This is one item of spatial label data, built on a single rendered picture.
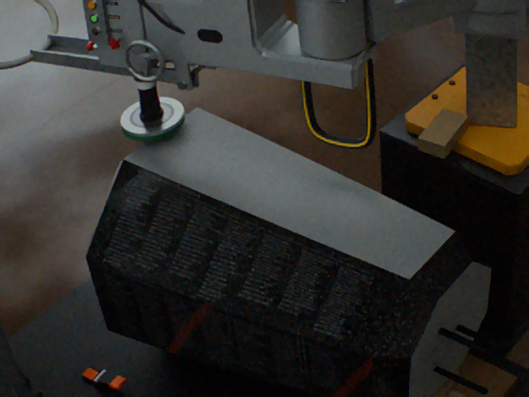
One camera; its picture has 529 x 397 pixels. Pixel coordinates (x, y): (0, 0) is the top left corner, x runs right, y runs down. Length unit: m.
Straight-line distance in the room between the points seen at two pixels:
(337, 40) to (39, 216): 2.17
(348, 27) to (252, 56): 0.31
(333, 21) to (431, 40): 2.79
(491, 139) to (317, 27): 0.85
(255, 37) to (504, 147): 0.94
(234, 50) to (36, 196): 2.00
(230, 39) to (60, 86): 2.70
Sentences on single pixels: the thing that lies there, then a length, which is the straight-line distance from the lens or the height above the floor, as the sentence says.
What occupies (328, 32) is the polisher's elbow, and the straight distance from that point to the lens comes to 2.69.
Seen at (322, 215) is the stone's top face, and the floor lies 0.84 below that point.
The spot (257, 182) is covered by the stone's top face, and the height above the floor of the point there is 0.84.
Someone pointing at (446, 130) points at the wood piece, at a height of 0.83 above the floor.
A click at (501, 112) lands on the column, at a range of 3.31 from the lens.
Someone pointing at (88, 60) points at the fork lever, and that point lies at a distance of 3.24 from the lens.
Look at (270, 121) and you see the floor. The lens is 4.79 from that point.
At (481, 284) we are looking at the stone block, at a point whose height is 0.65.
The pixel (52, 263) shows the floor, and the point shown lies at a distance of 4.23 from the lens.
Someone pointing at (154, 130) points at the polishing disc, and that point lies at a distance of 3.21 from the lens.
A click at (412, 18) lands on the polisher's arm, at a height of 1.32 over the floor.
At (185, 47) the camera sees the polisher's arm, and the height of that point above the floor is 1.24.
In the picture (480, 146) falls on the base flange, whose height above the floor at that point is 0.78.
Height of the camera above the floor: 2.65
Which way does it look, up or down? 38 degrees down
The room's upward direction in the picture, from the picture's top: 7 degrees counter-clockwise
